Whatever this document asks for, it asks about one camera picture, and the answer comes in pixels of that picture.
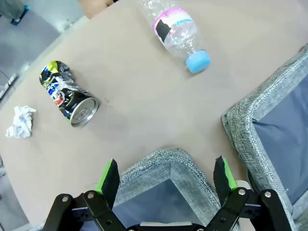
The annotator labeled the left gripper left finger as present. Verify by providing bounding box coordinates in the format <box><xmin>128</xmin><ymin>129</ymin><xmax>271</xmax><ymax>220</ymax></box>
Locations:
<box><xmin>44</xmin><ymin>158</ymin><xmax>128</xmax><ymax>231</ymax></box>

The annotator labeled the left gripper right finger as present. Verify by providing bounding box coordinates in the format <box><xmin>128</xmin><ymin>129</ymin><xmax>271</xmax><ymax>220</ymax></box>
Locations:
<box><xmin>204</xmin><ymin>155</ymin><xmax>296</xmax><ymax>231</ymax></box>

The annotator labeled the crushed black drink can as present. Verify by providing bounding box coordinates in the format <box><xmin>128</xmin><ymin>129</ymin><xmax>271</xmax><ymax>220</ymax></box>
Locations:
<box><xmin>39</xmin><ymin>60</ymin><xmax>99</xmax><ymax>128</ymax></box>

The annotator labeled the white paper ball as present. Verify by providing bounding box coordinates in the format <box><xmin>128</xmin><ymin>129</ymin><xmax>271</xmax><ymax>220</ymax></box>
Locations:
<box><xmin>5</xmin><ymin>105</ymin><xmax>37</xmax><ymax>139</ymax></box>

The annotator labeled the plastic bottle with pink label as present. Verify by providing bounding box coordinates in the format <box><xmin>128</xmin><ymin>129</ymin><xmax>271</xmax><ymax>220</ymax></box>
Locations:
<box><xmin>138</xmin><ymin>0</ymin><xmax>212</xmax><ymax>74</ymax></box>

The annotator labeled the person's right hand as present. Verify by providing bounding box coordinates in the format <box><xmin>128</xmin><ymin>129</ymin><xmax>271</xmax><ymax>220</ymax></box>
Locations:
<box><xmin>79</xmin><ymin>0</ymin><xmax>121</xmax><ymax>19</ymax></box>

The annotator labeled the grey fabric basket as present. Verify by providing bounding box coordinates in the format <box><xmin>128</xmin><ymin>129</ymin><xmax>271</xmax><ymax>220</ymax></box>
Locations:
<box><xmin>221</xmin><ymin>44</ymin><xmax>308</xmax><ymax>231</ymax></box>
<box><xmin>112</xmin><ymin>147</ymin><xmax>241</xmax><ymax>231</ymax></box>

